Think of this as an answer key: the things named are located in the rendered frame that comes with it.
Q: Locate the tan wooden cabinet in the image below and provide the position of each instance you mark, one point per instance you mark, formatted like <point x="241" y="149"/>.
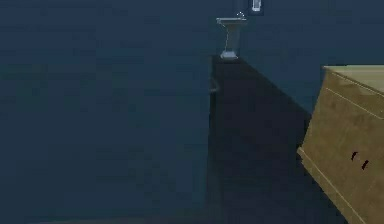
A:
<point x="346" y="133"/>

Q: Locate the white pedestal sink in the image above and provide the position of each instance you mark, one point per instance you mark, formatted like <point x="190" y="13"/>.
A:
<point x="231" y="33"/>

